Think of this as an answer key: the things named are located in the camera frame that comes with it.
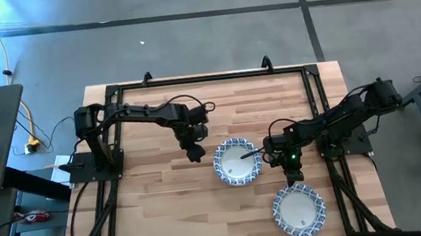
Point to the red white small object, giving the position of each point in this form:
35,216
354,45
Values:
38,216

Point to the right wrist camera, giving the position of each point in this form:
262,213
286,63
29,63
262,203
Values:
294,158

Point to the blue patterned paper bowl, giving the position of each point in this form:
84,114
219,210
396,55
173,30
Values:
236,166
298,211

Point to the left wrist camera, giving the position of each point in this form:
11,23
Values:
198,132

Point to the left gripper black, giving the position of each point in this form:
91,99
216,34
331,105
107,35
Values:
183,137

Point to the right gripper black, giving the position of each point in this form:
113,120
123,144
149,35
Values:
275,150

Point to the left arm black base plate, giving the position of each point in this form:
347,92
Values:
82,177

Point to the black aluminium table frame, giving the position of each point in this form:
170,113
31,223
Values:
210,78

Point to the black frame clamp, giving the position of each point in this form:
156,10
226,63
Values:
146,77
266,63

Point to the yellow power plug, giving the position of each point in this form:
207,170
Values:
33,144

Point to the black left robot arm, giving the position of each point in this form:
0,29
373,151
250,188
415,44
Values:
142,112

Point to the white paper sheet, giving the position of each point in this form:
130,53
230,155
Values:
60,176

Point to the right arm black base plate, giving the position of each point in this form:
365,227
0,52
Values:
357,149

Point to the black desk leg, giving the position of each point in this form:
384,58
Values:
35,185

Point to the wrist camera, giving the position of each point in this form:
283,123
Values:
294,158
198,132

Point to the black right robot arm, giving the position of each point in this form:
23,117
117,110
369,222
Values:
337,115

